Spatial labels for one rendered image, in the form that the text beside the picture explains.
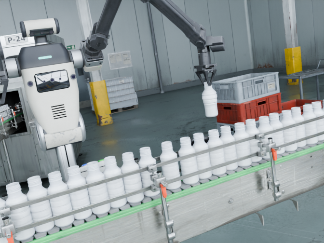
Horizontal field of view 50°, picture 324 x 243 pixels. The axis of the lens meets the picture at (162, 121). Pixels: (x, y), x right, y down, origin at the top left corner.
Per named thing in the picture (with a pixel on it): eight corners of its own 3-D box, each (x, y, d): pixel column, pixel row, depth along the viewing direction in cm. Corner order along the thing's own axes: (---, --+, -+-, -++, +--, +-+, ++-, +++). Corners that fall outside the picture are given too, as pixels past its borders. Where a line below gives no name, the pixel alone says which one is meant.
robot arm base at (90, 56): (79, 42, 172) (86, 62, 169) (81, 32, 165) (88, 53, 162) (97, 39, 176) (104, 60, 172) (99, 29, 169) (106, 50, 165)
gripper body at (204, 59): (205, 68, 170) (203, 52, 169) (217, 67, 161) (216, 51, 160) (193, 70, 167) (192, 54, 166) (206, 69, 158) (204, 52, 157)
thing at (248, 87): (239, 103, 343) (237, 81, 339) (212, 102, 377) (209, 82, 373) (281, 92, 373) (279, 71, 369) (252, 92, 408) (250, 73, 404)
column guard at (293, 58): (295, 85, 1046) (292, 47, 1026) (285, 85, 1082) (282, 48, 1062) (305, 82, 1062) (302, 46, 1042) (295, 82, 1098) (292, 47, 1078)
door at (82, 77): (70, 111, 1280) (58, 53, 1242) (69, 111, 1289) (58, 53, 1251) (96, 106, 1319) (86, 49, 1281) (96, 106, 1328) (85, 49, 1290)
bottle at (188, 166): (179, 183, 127) (172, 140, 124) (190, 178, 131) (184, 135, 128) (192, 186, 123) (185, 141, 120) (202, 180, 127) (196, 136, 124)
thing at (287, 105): (287, 130, 389) (286, 111, 385) (261, 126, 425) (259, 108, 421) (324, 118, 415) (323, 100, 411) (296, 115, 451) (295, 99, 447)
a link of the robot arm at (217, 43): (195, 26, 157) (194, 42, 154) (221, 22, 154) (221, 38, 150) (201, 43, 168) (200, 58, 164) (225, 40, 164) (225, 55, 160)
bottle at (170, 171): (162, 190, 123) (155, 145, 120) (168, 183, 129) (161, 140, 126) (178, 190, 121) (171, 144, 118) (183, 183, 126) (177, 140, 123)
